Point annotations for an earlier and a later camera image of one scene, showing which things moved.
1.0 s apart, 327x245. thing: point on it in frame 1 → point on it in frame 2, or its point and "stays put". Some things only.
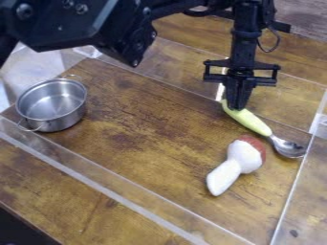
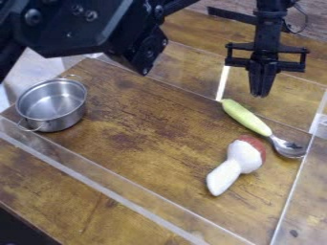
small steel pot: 49,104 stays put
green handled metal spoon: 284,147 stays put
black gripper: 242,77 → 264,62
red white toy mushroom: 246,157 stays put
